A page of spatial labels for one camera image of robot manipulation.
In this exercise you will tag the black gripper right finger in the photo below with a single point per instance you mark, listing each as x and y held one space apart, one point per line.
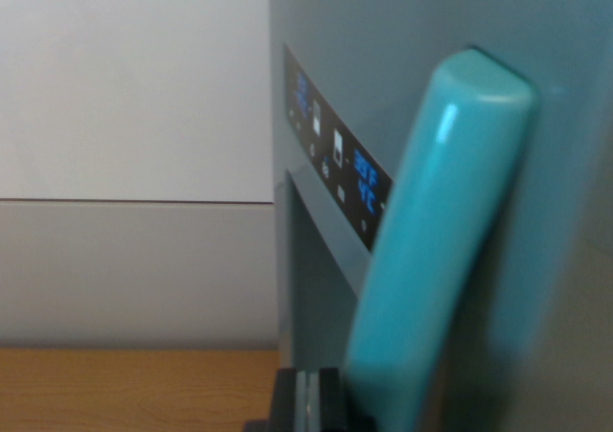
328 398

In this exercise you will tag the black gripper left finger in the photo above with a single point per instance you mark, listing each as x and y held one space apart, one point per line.
287 398

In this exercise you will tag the grey toy refrigerator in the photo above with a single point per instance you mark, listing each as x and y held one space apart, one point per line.
335 29

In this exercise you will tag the black temperature display panel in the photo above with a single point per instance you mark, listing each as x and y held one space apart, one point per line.
330 149

